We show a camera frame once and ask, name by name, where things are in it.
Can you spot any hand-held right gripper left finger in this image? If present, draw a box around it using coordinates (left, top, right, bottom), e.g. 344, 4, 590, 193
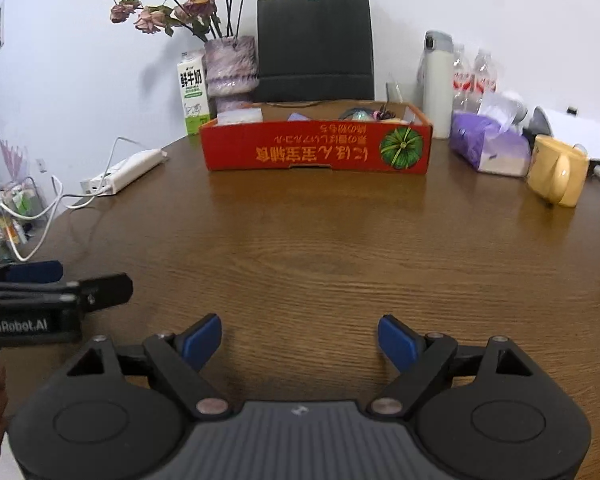
66, 312, 232, 422

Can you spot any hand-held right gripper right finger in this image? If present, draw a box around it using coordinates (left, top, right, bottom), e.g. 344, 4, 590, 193
366, 314, 535, 422

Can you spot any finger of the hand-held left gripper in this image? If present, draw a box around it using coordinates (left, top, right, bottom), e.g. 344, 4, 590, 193
0, 260, 65, 284
0, 273, 134, 311

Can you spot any red cardboard box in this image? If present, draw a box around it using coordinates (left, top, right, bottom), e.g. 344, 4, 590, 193
200, 101, 433, 175

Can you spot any frosted white plastic container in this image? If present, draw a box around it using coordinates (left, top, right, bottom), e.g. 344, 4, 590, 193
217, 108, 263, 125

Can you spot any wooden desktop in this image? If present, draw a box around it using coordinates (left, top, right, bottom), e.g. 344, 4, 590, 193
0, 110, 600, 480

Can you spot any cluttered storage rack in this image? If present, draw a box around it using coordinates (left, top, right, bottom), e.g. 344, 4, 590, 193
0, 175, 48, 263

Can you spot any white power bank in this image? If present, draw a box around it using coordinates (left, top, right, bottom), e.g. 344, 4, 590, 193
80, 149, 170, 196

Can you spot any purple tissue pack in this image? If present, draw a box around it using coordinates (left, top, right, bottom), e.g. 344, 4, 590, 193
449, 91, 533, 177

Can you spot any green and white milk carton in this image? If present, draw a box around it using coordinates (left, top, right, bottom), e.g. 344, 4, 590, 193
176, 51, 212, 137

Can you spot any yellow mug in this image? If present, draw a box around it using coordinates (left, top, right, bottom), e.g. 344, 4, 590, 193
526, 135, 591, 208

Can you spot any purple textured vase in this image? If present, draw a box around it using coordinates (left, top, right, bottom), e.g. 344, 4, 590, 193
203, 36, 258, 113

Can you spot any white thermos bottle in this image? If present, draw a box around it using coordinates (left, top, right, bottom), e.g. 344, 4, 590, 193
422, 30, 455, 140

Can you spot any grey rounded device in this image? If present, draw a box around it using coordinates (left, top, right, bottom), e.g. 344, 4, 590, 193
522, 106, 553, 143

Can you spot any clear water bottle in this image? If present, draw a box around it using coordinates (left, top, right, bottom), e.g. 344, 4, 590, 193
472, 50, 499, 111
452, 45, 474, 113

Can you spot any black paper bag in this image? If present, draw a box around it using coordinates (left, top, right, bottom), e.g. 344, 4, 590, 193
256, 0, 376, 103

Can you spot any white charging cable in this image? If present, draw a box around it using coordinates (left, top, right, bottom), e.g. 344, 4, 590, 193
7, 136, 168, 262

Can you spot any pink wall sticker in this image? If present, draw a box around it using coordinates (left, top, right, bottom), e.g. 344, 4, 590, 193
0, 129, 29, 182

